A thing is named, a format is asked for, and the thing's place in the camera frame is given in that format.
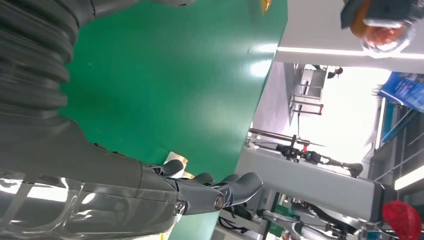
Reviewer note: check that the person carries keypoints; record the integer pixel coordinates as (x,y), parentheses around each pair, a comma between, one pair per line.
(335,73)

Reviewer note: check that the white shampoo bottle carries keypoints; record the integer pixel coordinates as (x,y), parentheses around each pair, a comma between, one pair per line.
(189,175)
(175,157)

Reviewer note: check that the white lifting stand machine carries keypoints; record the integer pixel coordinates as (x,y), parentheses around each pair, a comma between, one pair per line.
(314,188)

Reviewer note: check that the ceiling light panel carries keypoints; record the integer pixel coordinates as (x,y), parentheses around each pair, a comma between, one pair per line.
(410,177)

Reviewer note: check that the white light strip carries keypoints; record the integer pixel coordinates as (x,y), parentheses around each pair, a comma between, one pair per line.
(331,52)

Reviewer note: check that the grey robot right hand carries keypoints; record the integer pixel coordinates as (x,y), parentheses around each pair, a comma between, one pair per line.
(66,185)

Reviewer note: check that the black tripod rig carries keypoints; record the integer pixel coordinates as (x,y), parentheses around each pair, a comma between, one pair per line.
(298,154)

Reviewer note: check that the blue poster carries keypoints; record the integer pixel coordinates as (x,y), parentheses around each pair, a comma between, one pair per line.
(402,91)

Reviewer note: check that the metal cart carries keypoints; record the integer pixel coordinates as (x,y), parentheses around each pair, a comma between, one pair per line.
(308,86)

